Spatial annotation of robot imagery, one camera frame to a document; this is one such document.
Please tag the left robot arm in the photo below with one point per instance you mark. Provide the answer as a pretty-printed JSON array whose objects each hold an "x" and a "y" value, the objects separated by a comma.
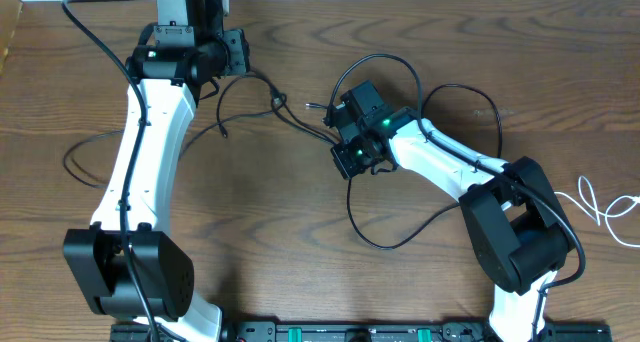
[{"x": 125, "y": 262}]

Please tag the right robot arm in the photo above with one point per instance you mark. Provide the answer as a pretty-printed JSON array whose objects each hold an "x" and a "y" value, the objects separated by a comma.
[{"x": 518, "y": 230}]

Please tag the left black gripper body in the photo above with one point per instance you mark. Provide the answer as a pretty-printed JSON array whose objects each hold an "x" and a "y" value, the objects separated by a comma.
[{"x": 238, "y": 57}]

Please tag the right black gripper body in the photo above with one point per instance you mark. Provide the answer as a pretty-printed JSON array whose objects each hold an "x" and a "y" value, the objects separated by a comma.
[{"x": 352, "y": 157}]

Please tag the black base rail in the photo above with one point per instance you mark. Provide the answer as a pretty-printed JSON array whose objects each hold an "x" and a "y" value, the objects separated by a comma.
[{"x": 459, "y": 331}]

